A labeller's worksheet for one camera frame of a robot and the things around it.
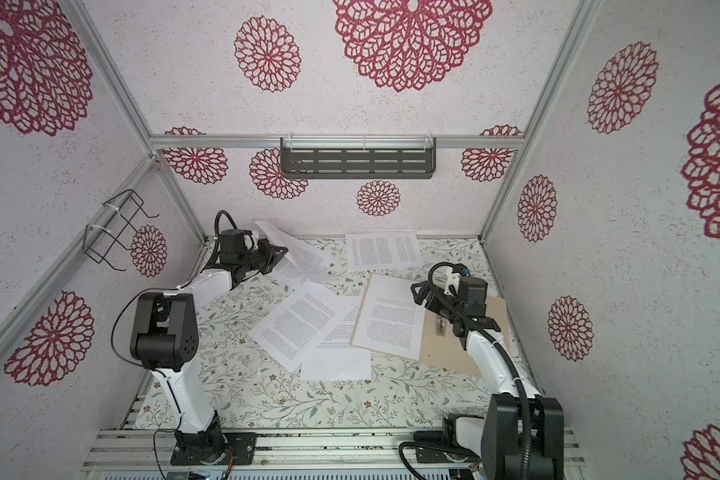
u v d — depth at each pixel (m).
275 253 0.91
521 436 0.38
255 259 0.85
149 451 0.76
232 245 0.77
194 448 0.67
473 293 0.65
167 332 0.52
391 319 0.97
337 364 0.88
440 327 0.97
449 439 0.66
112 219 0.77
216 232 0.77
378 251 1.17
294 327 0.96
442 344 0.93
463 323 0.62
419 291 0.78
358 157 0.95
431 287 0.69
